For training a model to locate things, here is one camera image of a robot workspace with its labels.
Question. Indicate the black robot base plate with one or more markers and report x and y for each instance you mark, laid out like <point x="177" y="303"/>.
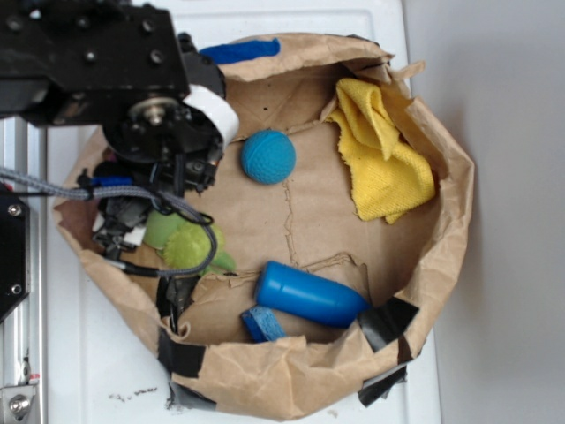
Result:
<point x="14" y="244"/>

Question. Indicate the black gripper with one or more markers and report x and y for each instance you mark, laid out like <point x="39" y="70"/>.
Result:
<point x="173" y="145"/>

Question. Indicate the aluminium rail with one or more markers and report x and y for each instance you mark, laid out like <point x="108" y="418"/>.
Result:
<point x="23" y="357"/>

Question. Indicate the yellow cloth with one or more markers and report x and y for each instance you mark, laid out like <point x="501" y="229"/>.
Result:
<point x="388" y="177"/>

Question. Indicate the green plush toy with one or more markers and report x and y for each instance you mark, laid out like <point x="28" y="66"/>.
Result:
<point x="185" y="245"/>

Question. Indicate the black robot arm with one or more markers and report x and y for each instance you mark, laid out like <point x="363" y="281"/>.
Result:
<point x="73" y="63"/>

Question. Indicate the teal rubber ball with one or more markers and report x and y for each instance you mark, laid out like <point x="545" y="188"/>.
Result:
<point x="268" y="157"/>

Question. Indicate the blue tape strip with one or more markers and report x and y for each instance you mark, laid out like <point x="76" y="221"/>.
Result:
<point x="233" y="53"/>

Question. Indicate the blue sponge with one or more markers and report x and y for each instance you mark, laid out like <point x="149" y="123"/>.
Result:
<point x="262" y="324"/>

